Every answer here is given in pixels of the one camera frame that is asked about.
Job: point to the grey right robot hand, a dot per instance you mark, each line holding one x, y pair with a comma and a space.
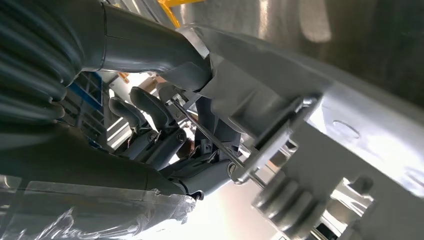
82, 165

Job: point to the blue metal shelf rack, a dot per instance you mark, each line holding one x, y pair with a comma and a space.
84, 96

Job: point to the cardboard box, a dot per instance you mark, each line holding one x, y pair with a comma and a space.
152, 82

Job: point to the yellow tape marking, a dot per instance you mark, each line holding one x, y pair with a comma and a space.
170, 15

